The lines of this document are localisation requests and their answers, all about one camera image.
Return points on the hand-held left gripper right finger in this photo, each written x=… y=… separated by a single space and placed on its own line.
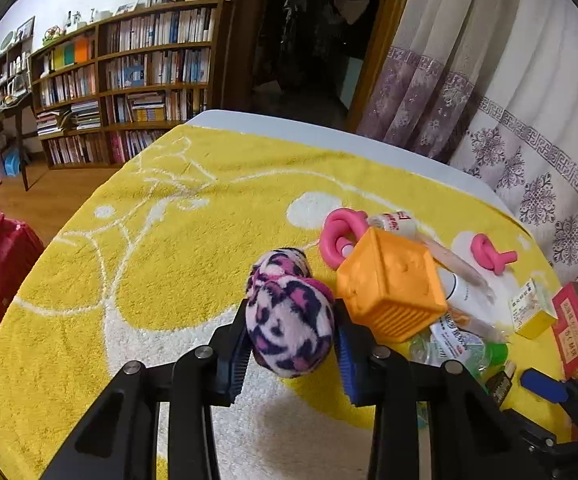
x=346 y=372

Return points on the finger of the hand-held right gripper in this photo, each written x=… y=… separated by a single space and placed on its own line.
x=529 y=427
x=544 y=384

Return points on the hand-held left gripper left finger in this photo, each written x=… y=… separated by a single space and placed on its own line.
x=236 y=357

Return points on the pink leopard plush toy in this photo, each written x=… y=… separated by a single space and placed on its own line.
x=289 y=320

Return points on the small yellow box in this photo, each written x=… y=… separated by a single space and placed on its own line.
x=531 y=315

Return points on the clear bottle with green cap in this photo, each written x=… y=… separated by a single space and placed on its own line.
x=449 y=345

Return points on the orange rubber cube toy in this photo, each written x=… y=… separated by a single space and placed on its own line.
x=394 y=280

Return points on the white ointment tube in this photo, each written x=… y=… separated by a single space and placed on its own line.
x=461 y=290

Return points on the pink knot toy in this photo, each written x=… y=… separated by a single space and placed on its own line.
x=484 y=252
x=330 y=240

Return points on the clear plastic sachet strip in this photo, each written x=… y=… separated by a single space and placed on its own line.
x=456 y=262

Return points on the small black item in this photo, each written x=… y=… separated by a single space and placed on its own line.
x=500 y=389

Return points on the yellow printed towel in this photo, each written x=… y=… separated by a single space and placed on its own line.
x=169 y=240

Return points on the white red printed packet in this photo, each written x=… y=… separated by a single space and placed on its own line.
x=394 y=225

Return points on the sheer purple-trimmed curtain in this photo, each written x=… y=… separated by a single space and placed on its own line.
x=419 y=85

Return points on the blue plastic stool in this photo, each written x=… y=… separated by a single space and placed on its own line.
x=13 y=162

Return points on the white patterned curtain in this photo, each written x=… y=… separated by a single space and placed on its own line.
x=544 y=85

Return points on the wooden bookshelf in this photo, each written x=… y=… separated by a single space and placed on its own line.
x=97 y=60

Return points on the rows of books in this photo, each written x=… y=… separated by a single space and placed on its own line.
x=169 y=30

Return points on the wooden open shelf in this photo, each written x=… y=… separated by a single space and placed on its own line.
x=6 y=67

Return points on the wooden door frame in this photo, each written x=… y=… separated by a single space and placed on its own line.
x=384 y=35

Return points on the picture frame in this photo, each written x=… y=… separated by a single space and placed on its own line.
x=25 y=28

